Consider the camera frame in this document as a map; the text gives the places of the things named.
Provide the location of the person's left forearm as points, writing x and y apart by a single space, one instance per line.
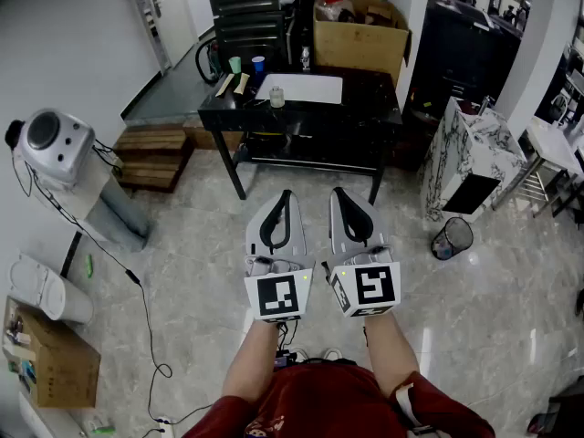
253 358

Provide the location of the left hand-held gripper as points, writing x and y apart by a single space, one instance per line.
278 295

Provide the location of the white top steel table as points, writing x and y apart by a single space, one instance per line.
552 146

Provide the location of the grey pedestal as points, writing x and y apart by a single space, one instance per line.
118 208

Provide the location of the brown wooden block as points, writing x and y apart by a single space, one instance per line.
201 139

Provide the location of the white door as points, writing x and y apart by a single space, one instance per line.
175 12

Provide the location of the silver round-faced appliance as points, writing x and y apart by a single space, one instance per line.
59 149

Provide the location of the blue plastic cup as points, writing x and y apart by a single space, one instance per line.
258 65

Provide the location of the green plastic cup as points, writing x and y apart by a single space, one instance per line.
234 65

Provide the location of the large open cardboard box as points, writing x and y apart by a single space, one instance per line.
356 44

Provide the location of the white marble pattern cabinet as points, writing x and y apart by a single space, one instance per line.
456 153

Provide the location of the person's white shoe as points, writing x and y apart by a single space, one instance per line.
331 353

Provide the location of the beige tube packet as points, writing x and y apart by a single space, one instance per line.
224 85
242 84

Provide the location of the person's right forearm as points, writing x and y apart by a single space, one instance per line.
390 354

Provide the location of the wooden plank pallet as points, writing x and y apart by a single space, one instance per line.
150 158

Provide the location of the small cardboard box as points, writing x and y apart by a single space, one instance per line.
64 368

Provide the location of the white sink basin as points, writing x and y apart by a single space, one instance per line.
310 87

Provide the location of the large black counter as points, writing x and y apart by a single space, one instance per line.
461 53

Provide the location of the small green floor item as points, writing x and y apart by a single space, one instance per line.
89 266

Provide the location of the small glass jar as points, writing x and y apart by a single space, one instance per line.
277 98

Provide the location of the black louvred cabinet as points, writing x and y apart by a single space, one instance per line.
248 16

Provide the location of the plastic jug with red cap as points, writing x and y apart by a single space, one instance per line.
329 5

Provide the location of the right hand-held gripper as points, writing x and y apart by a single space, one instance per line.
374 285

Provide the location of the person's red shirt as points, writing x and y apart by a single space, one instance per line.
328 404

